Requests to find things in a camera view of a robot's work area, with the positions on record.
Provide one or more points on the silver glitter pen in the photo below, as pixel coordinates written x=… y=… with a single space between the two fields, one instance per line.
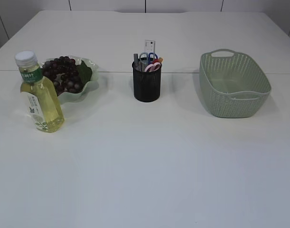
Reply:
x=136 y=61

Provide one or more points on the black mesh pen cup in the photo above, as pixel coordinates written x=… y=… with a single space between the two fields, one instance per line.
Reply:
x=146 y=85

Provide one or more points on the green woven plastic basket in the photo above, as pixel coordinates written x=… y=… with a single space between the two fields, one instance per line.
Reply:
x=232 y=84

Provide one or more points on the yellow tea bottle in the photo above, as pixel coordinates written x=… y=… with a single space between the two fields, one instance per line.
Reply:
x=39 y=94

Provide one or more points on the purple artificial grape bunch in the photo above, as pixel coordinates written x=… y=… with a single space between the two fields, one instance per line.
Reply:
x=66 y=74

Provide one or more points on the pink purple scissors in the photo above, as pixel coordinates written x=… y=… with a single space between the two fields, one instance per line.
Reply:
x=152 y=67

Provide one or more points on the clear plastic ruler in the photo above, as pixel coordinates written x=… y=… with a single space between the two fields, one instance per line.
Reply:
x=150 y=46

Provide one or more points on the blue scissors with cap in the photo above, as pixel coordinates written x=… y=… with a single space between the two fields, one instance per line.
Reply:
x=147 y=58

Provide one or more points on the pale green wavy plate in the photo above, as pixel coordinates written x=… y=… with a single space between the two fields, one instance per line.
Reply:
x=92 y=85

